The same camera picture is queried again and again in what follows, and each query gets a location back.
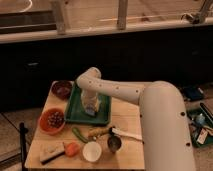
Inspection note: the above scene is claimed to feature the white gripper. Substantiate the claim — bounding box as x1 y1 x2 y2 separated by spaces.
81 92 100 112

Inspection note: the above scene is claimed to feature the green plastic tray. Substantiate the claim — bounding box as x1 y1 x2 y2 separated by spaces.
65 83 111 126

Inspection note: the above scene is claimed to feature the blue sponge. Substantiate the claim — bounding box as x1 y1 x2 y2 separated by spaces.
85 108 96 116

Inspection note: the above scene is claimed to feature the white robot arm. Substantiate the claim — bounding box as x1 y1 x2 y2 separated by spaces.
76 67 196 171

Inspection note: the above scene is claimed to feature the dark red bowl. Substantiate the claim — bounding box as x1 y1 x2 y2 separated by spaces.
51 80 72 100

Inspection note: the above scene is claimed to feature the yellow corn cob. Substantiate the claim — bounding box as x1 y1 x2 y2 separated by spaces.
88 128 108 137

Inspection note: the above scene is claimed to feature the green chili pepper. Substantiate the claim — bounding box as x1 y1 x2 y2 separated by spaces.
72 127 88 143

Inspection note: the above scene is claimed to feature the orange bowl with nuts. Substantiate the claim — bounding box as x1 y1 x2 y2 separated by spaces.
38 108 65 135

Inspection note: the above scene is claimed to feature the metal cup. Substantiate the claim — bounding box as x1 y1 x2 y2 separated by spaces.
107 136 122 153

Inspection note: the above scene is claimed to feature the orange carrot piece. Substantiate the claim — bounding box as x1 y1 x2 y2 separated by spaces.
65 142 80 157

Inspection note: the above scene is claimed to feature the wooden block with knife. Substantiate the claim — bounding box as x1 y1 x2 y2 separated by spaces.
39 143 65 165

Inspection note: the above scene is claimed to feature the dark blue box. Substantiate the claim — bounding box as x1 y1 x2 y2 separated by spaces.
183 86 204 101

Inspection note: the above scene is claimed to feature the green bin with clutter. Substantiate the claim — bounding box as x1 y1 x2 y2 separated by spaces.
187 106 213 148

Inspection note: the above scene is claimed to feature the black stand post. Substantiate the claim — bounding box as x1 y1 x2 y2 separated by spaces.
19 122 28 171

